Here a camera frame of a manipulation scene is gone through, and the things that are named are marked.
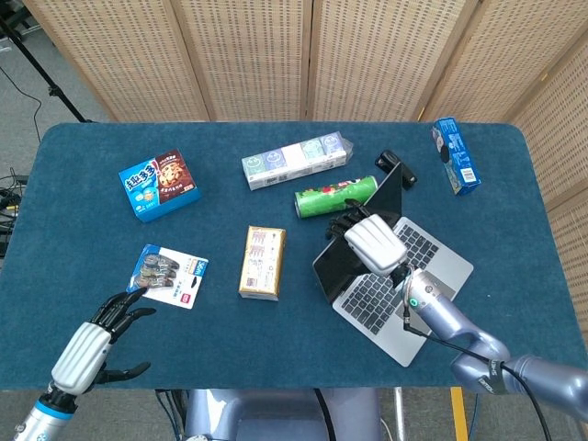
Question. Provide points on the silver blue robot torso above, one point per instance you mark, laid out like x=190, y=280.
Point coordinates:
x=275, y=413

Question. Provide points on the silver laptop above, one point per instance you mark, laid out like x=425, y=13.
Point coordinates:
x=367, y=303

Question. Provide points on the black stapler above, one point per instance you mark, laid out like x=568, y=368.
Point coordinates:
x=386, y=160

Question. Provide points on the gold wrapped paper package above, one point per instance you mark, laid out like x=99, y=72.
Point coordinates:
x=262, y=262

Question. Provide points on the blue chocolate chip cookie box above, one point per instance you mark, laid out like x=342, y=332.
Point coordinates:
x=156, y=188

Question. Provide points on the correction tape blister pack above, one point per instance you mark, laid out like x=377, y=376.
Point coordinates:
x=184, y=280

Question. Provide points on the black tripod stand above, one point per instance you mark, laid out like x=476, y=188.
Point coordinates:
x=41, y=73

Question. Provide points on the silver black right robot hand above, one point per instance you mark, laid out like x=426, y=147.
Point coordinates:
x=374, y=243

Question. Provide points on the white tissue multi-pack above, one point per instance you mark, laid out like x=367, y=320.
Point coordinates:
x=294, y=161

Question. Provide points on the blue felt table cover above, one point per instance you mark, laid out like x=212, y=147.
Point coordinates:
x=252, y=344

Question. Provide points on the blue sandwich cookie box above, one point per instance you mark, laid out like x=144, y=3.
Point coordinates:
x=457, y=156

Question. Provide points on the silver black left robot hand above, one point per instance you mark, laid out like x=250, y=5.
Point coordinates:
x=80, y=358

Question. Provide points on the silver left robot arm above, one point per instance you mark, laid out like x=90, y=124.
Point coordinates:
x=43, y=415

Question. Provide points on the green chips can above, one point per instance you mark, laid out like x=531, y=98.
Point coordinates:
x=326, y=197

